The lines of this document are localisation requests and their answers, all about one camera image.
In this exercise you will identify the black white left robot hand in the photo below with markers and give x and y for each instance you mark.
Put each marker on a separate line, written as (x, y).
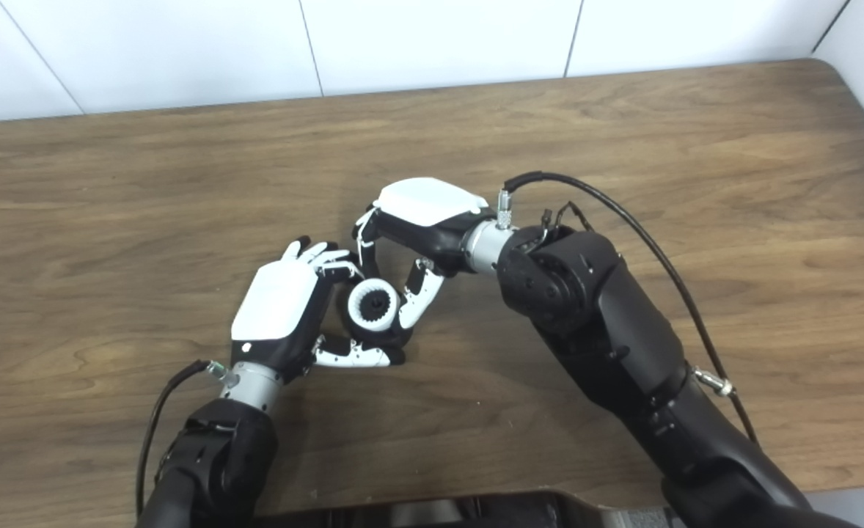
(278, 301)

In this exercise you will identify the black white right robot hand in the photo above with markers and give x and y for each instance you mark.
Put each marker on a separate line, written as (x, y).
(428, 202)

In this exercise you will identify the round black gear part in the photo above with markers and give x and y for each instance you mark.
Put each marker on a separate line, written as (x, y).
(395, 337)

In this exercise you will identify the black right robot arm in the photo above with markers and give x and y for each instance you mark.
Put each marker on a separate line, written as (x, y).
(615, 345)

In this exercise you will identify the black robot torso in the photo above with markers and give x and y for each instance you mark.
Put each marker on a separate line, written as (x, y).
(439, 513)

